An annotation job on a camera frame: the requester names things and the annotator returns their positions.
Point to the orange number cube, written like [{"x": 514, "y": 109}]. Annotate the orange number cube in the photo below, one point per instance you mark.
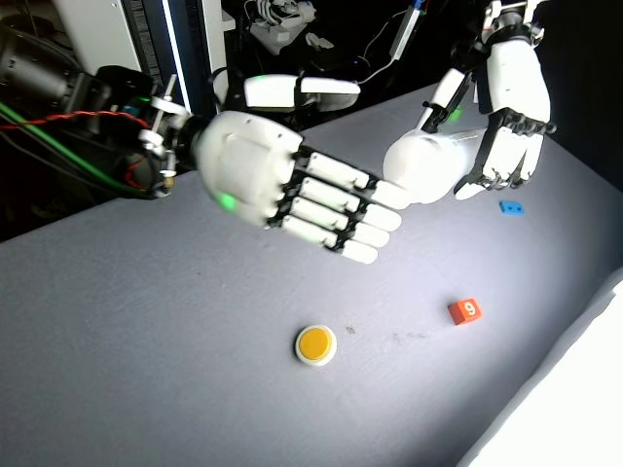
[{"x": 464, "y": 311}]

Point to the grey table cloth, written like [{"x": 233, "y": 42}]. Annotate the grey table cloth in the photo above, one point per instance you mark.
[{"x": 194, "y": 340}]

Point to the round white yellow button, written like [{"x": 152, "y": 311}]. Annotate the round white yellow button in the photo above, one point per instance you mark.
[{"x": 315, "y": 344}]

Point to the white robot body column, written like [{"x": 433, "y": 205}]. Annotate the white robot body column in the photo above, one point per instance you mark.
[{"x": 97, "y": 29}]

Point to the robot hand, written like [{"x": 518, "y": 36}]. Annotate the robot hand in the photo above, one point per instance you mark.
[
  {"x": 516, "y": 82},
  {"x": 243, "y": 160}
]

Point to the large clear plastic syringe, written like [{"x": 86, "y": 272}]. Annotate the large clear plastic syringe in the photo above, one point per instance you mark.
[{"x": 428, "y": 160}]

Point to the small white clip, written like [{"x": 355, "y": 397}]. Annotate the small white clip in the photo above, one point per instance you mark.
[{"x": 318, "y": 41}]

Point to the blue block with two holes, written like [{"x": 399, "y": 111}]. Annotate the blue block with two holes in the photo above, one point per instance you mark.
[{"x": 512, "y": 208}]

